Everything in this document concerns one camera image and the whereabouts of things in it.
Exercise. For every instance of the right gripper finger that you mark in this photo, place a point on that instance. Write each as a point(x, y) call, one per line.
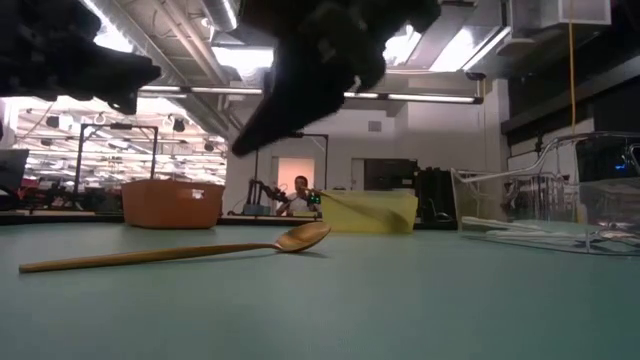
point(295, 100)

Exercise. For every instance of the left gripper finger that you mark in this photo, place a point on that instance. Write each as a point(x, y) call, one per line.
point(122, 100)
point(130, 72)

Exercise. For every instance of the background black robot arm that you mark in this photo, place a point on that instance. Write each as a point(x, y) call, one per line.
point(251, 192)

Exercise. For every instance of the person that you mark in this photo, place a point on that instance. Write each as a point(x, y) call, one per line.
point(301, 182)

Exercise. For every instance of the long ceiling strip light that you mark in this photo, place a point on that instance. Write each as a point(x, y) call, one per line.
point(430, 98)

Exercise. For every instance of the orange plastic bin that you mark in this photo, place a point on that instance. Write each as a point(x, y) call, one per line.
point(170, 205)

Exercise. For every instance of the black monitor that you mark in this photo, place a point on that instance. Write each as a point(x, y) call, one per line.
point(12, 170)

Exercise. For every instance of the yellow-green plastic bin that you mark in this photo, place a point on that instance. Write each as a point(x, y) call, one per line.
point(400, 205)

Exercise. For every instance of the dark cabinet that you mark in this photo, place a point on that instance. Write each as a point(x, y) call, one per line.
point(435, 195)

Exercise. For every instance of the white ceiling unit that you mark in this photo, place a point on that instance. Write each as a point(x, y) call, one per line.
point(560, 12)

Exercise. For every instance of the clear plastic bin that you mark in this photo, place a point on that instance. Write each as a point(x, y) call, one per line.
point(500, 200)

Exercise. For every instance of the green table mat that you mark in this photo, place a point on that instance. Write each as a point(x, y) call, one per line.
point(400, 320)

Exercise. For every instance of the silver ceiling duct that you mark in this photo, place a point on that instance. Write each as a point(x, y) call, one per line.
point(175, 30)

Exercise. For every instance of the black gantry frame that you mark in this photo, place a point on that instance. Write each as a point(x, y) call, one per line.
point(326, 160)
point(79, 150)

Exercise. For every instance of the black wall screen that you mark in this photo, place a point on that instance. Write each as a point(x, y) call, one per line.
point(390, 175)

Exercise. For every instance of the black aluminium table frame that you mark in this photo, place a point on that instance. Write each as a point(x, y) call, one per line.
point(50, 217)

